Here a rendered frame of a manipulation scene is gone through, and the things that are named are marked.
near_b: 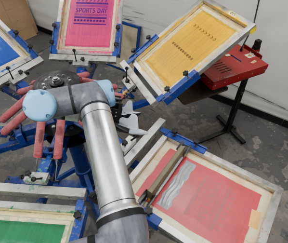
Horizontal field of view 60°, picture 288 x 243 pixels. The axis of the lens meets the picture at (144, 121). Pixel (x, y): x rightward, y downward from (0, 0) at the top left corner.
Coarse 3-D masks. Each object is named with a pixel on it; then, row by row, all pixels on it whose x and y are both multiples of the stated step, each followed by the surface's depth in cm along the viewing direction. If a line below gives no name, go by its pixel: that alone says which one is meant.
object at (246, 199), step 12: (168, 156) 164; (156, 168) 157; (204, 168) 157; (192, 180) 151; (228, 180) 151; (240, 192) 146; (252, 192) 146; (240, 204) 140; (252, 204) 140; (240, 216) 136
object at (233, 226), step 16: (160, 192) 146; (192, 192) 146; (160, 208) 139; (176, 208) 139; (192, 224) 133; (224, 224) 133; (240, 224) 133; (208, 240) 127; (224, 240) 127; (240, 240) 127
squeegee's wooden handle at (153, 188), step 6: (180, 150) 154; (174, 156) 151; (180, 156) 156; (168, 162) 148; (174, 162) 149; (168, 168) 145; (162, 174) 142; (168, 174) 148; (156, 180) 139; (162, 180) 142; (156, 186) 137; (150, 192) 134; (150, 198) 139
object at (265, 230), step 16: (160, 144) 166; (176, 144) 170; (144, 160) 157; (208, 160) 161; (224, 160) 157; (240, 176) 153; (256, 176) 149; (272, 192) 145; (272, 208) 135; (160, 224) 129; (176, 240) 126; (192, 240) 124
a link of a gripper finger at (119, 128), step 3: (117, 123) 74; (117, 126) 73; (120, 126) 73; (123, 126) 73; (117, 129) 73; (120, 129) 73; (123, 129) 73; (126, 129) 73; (129, 129) 73; (123, 132) 73; (126, 132) 73
